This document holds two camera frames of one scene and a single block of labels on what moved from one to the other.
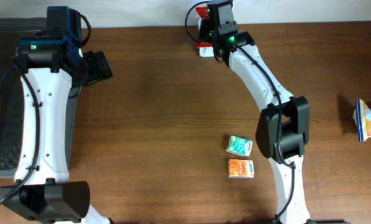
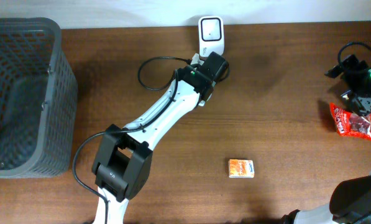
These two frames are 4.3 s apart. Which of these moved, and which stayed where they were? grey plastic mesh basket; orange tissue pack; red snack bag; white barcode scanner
Moved: red snack bag
Stayed: orange tissue pack; white barcode scanner; grey plastic mesh basket
